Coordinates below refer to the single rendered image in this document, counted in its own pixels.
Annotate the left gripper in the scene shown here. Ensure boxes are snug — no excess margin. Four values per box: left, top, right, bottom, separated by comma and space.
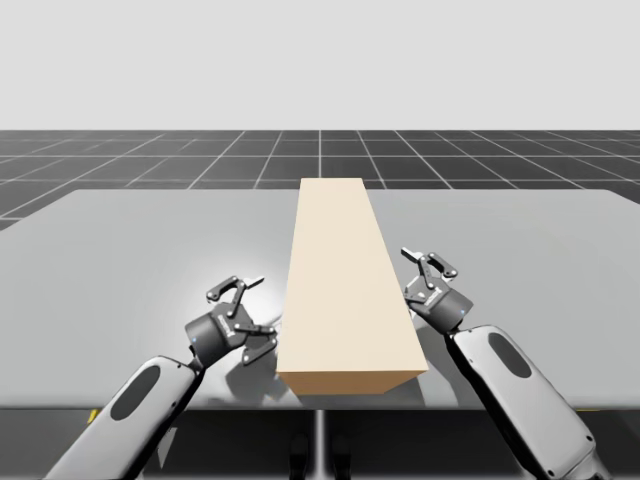
184, 273, 279, 367

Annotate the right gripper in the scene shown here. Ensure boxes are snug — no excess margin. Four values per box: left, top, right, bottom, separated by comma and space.
400, 245, 475, 335

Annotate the tall board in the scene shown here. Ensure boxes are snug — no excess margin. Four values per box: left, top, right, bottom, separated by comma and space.
275, 177, 430, 399

